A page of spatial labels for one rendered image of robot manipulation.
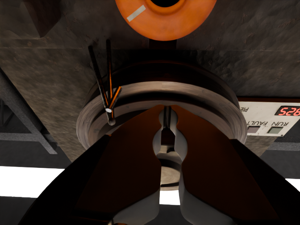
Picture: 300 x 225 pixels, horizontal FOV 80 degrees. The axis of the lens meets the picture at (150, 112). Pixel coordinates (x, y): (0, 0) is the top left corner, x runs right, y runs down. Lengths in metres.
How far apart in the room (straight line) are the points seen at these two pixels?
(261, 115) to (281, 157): 8.76
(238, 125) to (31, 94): 0.65
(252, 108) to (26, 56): 0.69
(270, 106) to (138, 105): 0.45
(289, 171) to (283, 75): 8.68
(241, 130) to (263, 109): 0.19
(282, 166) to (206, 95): 8.89
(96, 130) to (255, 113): 0.51
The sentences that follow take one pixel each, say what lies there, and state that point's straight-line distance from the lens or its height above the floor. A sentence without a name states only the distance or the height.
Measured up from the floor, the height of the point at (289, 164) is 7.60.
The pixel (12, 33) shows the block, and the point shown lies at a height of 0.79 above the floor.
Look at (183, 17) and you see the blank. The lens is 0.32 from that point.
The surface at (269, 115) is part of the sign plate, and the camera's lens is 0.72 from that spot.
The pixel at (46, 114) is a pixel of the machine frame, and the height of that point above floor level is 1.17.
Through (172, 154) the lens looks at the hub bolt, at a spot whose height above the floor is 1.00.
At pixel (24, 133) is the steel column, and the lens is 6.51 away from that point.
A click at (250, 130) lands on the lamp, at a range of 0.76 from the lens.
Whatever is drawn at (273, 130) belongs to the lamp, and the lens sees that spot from 0.79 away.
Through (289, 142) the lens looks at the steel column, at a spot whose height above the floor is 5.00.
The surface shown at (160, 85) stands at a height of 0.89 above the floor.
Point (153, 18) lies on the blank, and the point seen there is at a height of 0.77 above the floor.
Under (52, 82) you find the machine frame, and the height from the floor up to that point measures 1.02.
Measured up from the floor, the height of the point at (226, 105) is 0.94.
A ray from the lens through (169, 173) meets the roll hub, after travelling 0.47.
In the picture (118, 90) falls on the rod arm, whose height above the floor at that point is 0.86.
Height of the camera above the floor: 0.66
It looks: 48 degrees up
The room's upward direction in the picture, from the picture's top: 179 degrees clockwise
